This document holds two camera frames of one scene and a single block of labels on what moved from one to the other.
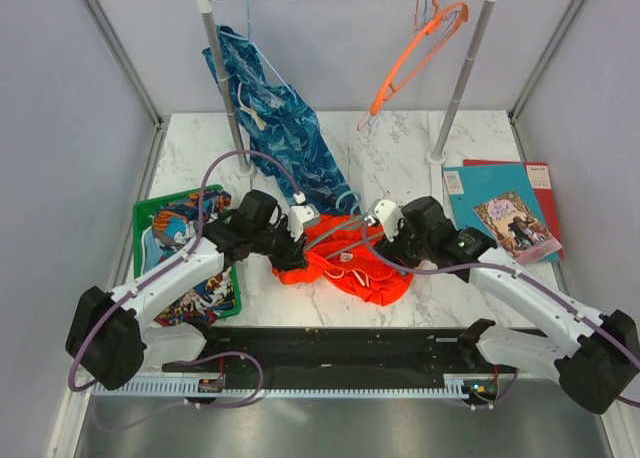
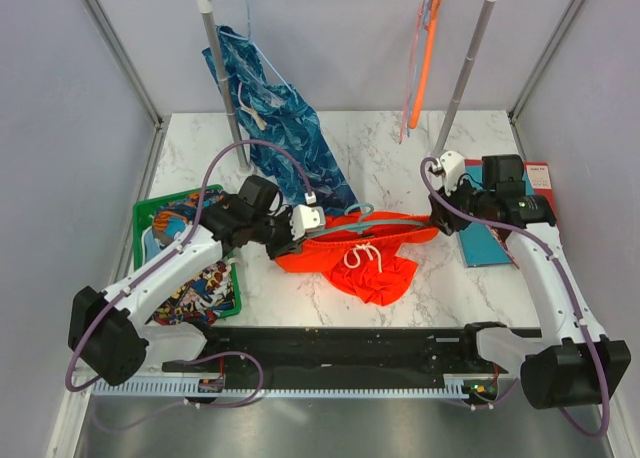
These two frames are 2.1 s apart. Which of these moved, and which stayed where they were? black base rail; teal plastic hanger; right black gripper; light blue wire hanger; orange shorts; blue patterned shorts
Moved: orange shorts; teal plastic hanger; right black gripper
Stayed: light blue wire hanger; blue patterned shorts; black base rail
